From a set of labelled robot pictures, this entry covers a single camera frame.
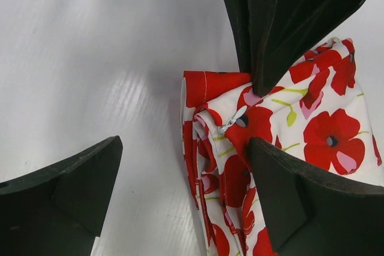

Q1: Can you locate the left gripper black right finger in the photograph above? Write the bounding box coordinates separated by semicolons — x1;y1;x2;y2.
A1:
248;137;383;255

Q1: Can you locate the red poppy white skirt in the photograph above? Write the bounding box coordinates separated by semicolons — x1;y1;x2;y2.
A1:
181;38;383;255

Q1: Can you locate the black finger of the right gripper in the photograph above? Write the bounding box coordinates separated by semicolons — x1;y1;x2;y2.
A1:
247;0;365;97
224;0;251;73

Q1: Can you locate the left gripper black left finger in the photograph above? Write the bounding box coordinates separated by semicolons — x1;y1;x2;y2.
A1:
1;136;123;255

